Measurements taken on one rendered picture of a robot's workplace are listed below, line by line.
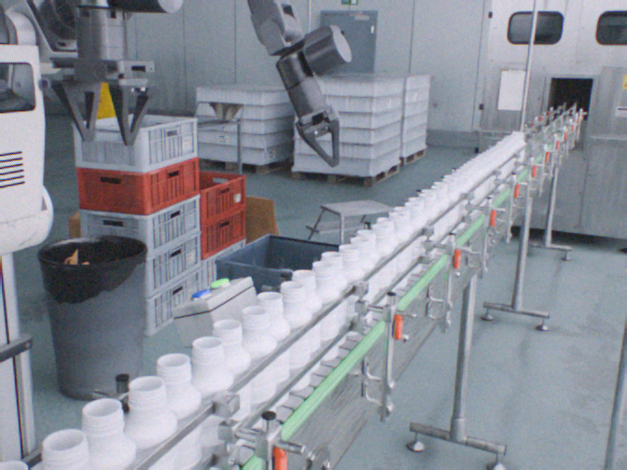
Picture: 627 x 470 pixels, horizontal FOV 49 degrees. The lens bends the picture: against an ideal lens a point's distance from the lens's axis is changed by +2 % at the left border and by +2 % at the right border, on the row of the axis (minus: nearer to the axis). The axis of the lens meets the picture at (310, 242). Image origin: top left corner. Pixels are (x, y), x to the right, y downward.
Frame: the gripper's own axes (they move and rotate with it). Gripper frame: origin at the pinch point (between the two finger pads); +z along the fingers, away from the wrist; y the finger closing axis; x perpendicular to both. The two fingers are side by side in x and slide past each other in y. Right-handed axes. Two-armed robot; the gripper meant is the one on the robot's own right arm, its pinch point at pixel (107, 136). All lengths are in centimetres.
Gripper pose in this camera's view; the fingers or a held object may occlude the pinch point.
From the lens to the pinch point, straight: 89.3
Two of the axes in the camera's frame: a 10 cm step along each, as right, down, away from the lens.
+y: 9.1, 1.4, -3.9
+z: -0.3, 9.6, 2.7
